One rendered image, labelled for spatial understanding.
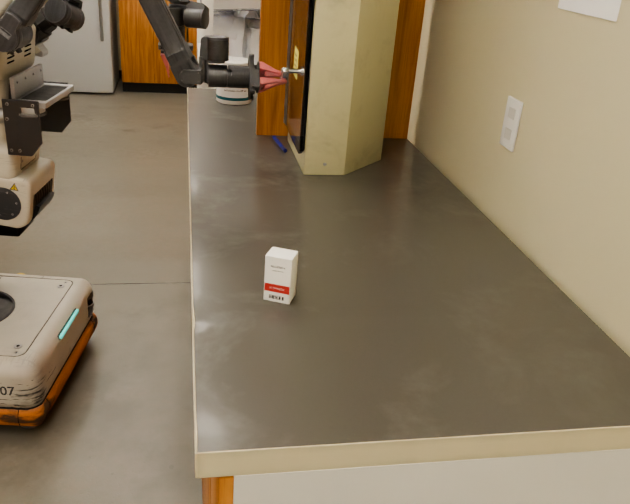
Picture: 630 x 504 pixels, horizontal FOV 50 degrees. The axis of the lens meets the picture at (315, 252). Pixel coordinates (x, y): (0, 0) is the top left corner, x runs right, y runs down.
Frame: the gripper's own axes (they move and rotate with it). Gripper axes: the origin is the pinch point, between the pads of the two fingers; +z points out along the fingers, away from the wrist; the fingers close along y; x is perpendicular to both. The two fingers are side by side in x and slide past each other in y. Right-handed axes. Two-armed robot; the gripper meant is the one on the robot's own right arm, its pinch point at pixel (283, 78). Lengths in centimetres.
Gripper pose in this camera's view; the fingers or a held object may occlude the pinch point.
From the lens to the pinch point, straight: 184.6
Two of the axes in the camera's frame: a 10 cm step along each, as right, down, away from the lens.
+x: -1.6, 1.2, 9.8
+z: 9.9, -0.1, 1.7
